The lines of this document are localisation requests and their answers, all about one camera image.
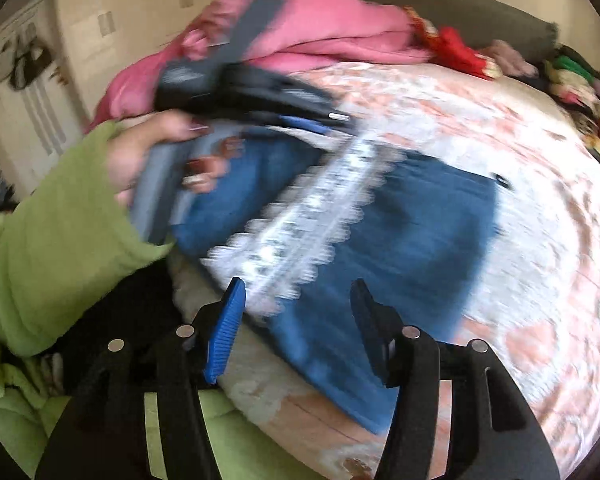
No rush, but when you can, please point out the blue denim pants lace trim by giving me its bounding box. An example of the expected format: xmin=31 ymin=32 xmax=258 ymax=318
xmin=172 ymin=120 xmax=512 ymax=436

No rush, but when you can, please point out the pink quilt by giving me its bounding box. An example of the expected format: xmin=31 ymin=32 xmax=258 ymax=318
xmin=84 ymin=0 xmax=433 ymax=133

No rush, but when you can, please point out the peach patterned bedspread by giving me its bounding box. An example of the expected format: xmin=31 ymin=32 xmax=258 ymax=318
xmin=167 ymin=60 xmax=600 ymax=480

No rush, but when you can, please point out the person's left forearm green sleeve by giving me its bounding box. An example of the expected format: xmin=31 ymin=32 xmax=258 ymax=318
xmin=0 ymin=121 xmax=177 ymax=358

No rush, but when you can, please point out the mauve fluffy cloth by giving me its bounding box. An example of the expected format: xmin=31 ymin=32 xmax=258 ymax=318
xmin=485 ymin=40 xmax=541 ymax=77

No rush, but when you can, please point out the pile of folded clothes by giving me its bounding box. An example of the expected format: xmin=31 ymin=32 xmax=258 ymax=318
xmin=542 ymin=45 xmax=600 ymax=171

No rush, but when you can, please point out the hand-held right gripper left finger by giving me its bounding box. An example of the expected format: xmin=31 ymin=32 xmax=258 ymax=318
xmin=35 ymin=276 xmax=247 ymax=480

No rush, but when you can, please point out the person's left hand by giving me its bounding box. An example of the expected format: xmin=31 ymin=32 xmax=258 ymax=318
xmin=105 ymin=110 xmax=245 ymax=207

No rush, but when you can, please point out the grey-green headboard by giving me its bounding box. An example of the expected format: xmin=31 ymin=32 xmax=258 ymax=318
xmin=317 ymin=0 xmax=561 ymax=63

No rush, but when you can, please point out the white door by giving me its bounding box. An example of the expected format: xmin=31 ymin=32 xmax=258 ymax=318
xmin=0 ymin=0 xmax=88 ymax=181

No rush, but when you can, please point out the red patterned cloth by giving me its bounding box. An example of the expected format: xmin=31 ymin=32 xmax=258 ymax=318
xmin=405 ymin=6 xmax=501 ymax=81

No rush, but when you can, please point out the person's green clothing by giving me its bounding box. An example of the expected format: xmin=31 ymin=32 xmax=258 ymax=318
xmin=0 ymin=332 xmax=331 ymax=480

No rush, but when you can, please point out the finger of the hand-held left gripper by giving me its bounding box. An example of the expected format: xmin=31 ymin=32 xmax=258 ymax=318
xmin=280 ymin=82 xmax=353 ymax=123
xmin=272 ymin=114 xmax=353 ymax=137

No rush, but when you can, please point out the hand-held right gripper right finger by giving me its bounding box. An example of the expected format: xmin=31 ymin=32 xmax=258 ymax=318
xmin=349 ymin=278 xmax=562 ymax=480

